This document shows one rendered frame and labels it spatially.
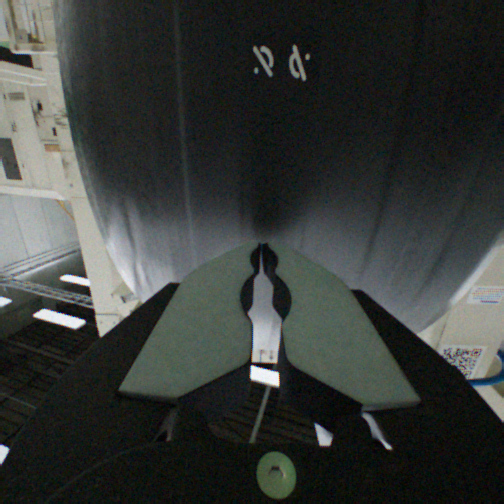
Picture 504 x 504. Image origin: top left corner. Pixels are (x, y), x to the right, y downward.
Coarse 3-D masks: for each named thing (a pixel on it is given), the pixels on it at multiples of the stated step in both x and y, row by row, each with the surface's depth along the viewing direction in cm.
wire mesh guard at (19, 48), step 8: (0, 0) 58; (8, 0) 58; (24, 0) 58; (8, 8) 58; (8, 16) 59; (40, 16) 59; (8, 24) 59; (16, 24) 60; (8, 32) 60; (16, 40) 61; (32, 40) 61; (16, 48) 61; (24, 48) 61; (32, 48) 61; (40, 48) 61; (48, 48) 61; (56, 48) 61
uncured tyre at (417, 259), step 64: (64, 0) 12; (128, 0) 10; (192, 0) 10; (256, 0) 10; (320, 0) 10; (384, 0) 10; (448, 0) 10; (64, 64) 14; (128, 64) 11; (192, 64) 11; (320, 64) 11; (384, 64) 11; (448, 64) 11; (128, 128) 12; (192, 128) 12; (256, 128) 12; (320, 128) 12; (384, 128) 12; (448, 128) 12; (128, 192) 13; (192, 192) 13; (256, 192) 13; (320, 192) 13; (384, 192) 13; (448, 192) 13; (128, 256) 16; (192, 256) 15; (320, 256) 15; (384, 256) 15; (448, 256) 15; (256, 320) 19
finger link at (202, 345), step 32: (224, 256) 10; (256, 256) 11; (192, 288) 8; (224, 288) 8; (160, 320) 7; (192, 320) 7; (224, 320) 7; (160, 352) 6; (192, 352) 6; (224, 352) 6; (128, 384) 5; (160, 384) 5; (192, 384) 6; (224, 384) 6
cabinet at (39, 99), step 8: (32, 56) 341; (40, 64) 342; (32, 88) 358; (40, 88) 355; (32, 96) 363; (40, 96) 359; (48, 96) 355; (32, 104) 368; (40, 104) 363; (48, 104) 360; (32, 112) 373; (40, 112) 368; (48, 112) 364; (40, 120) 373; (48, 120) 369; (40, 128) 378; (48, 128) 374; (40, 136) 383; (48, 136) 379; (56, 136) 374
